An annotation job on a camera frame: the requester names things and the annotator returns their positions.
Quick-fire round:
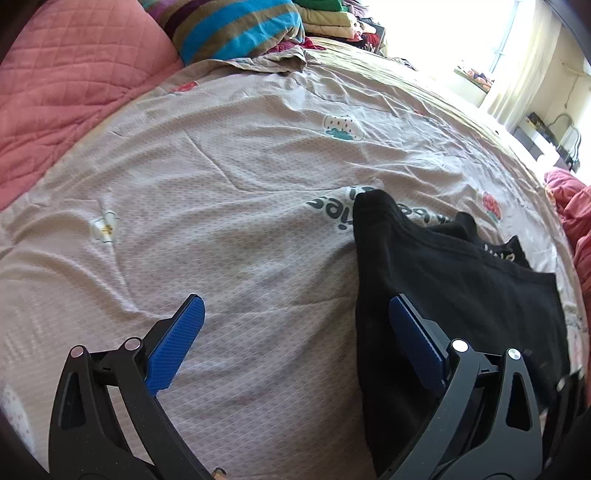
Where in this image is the stack of folded clothes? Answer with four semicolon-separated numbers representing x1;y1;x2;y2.
293;0;370;43

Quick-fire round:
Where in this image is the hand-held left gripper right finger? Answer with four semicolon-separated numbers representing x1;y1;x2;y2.
388;295;544;480

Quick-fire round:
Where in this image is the crumpled pink blanket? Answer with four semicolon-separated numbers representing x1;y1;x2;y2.
544;168;591;282

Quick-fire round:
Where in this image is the white curtain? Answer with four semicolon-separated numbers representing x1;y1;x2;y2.
479;0;570;136

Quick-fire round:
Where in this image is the black chair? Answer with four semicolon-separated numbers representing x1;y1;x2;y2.
544;113;583;171

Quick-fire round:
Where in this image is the pile of colourful clothes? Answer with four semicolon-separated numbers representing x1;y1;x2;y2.
349;13;389;57

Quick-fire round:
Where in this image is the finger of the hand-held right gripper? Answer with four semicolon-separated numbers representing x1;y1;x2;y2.
553;369;586;464

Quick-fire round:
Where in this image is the pink quilted blanket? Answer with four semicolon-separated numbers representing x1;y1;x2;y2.
0;0;185;214

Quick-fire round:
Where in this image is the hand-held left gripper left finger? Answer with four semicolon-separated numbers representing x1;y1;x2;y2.
48;294;214;480

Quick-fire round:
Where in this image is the striped knitted blanket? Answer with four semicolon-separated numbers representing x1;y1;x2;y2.
139;0;308;66

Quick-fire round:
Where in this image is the windowsill clutter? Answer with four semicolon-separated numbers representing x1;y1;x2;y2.
454;64;496;92

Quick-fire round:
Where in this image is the printed grey bed sheet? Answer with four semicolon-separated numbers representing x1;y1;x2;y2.
0;36;589;480

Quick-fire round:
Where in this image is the black sweater with orange cuffs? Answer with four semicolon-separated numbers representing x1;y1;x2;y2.
353;186;574;479

